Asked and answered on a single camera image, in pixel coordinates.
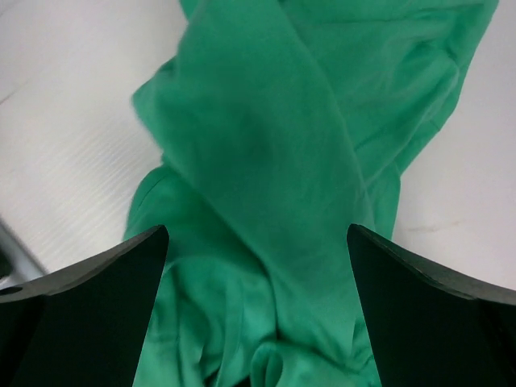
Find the green tank top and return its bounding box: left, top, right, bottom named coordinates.
left=125, top=1, right=497, bottom=386

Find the front aluminium rail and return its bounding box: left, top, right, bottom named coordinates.
left=1, top=220, right=48, bottom=289

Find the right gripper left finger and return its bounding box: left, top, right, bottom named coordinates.
left=1, top=226, right=169, bottom=386

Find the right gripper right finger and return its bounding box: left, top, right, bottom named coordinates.
left=347, top=224, right=515, bottom=386

